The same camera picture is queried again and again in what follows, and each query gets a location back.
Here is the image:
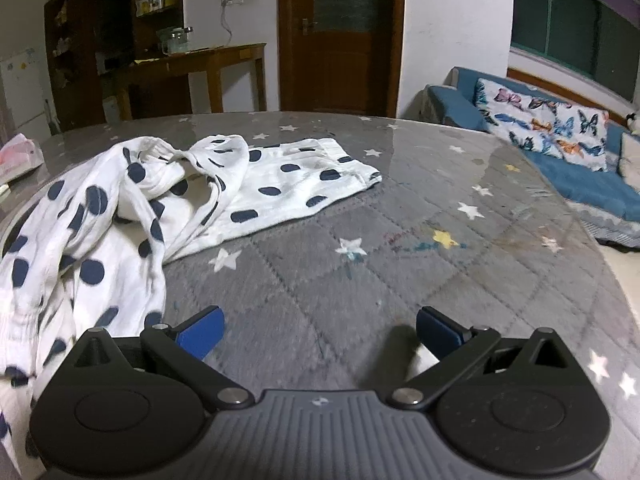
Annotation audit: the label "blue sofa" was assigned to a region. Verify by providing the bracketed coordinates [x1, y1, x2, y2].
[422, 66, 640, 249]

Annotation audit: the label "white power cable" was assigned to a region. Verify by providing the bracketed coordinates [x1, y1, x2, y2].
[219, 0, 234, 47]

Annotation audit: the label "beige pillow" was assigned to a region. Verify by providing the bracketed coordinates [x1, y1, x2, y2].
[617, 132, 640, 186]

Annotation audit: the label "white refrigerator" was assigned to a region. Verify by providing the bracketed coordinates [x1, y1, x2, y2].
[0, 47, 53, 135]

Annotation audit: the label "white polka-dot pants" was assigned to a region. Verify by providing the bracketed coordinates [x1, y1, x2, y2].
[0, 134, 383, 480]

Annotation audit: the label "grey star-print table cover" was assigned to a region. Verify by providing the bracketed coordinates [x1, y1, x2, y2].
[0, 110, 640, 480]

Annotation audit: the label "pink tissue pack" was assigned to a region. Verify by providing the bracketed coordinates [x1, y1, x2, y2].
[0, 134, 44, 184]

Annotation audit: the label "brown wooden door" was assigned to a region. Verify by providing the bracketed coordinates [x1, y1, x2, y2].
[277, 0, 406, 117]

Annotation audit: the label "glass jar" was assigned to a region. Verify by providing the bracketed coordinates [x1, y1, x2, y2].
[160, 26, 194, 56]

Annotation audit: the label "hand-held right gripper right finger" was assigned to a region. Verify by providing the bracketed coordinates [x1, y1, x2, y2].
[391, 306, 570, 410]

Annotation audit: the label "wooden side table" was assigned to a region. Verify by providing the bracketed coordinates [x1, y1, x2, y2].
[112, 42, 268, 121]

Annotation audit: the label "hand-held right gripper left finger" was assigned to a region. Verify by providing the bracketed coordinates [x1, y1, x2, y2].
[74, 305, 255, 414]

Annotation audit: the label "dark wooden shelf cabinet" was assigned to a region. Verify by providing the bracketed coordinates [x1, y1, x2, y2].
[44, 0, 193, 123]

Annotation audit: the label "butterfly-print pillow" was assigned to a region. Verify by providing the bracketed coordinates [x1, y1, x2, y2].
[475, 78, 610, 172]

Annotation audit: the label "green-framed window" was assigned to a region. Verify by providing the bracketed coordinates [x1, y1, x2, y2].
[510, 0, 640, 103]

